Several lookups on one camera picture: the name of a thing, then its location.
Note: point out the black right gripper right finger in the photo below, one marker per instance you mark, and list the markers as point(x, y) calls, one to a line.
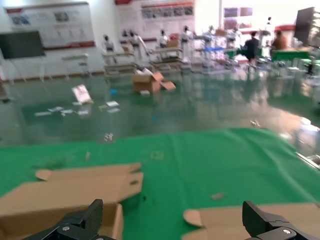
point(255, 220)

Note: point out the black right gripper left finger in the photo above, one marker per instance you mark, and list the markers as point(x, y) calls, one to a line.
point(93, 217)

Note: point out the open cardboard box with hole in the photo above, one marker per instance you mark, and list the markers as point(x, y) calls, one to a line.
point(62, 190)

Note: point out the open cardboard box on floor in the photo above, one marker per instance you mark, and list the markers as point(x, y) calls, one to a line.
point(145, 83)

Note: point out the green table cloth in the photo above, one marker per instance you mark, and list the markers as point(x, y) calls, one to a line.
point(200, 162)

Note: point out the metal binder clip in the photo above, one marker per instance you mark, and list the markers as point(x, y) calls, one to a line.
point(108, 137)
point(255, 123)

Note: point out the white sign stand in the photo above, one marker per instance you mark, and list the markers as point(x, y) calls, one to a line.
point(81, 93)

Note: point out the white folding table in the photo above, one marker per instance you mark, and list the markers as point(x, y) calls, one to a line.
point(75, 58)

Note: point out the green covered table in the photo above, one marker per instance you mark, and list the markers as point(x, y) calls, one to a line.
point(290, 53)

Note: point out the person in black clothes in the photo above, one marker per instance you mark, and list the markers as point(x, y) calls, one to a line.
point(252, 47)

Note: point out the white humanoid robot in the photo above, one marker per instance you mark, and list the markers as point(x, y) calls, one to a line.
point(163, 40)
point(186, 37)
point(108, 45)
point(132, 40)

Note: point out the person in orange clothes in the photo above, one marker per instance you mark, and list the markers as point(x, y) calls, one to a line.
point(280, 41)

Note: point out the dark screen on stand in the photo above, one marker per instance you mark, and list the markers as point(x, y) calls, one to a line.
point(22, 45)

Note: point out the large white notice board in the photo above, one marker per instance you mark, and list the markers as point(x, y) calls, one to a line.
point(50, 25)

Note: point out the tall black panel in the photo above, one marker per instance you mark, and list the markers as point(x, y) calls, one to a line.
point(306, 25)

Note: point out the notice board with red header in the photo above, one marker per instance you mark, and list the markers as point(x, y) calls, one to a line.
point(162, 15)

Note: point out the grey metal rail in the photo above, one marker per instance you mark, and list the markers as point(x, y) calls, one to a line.
point(311, 160)

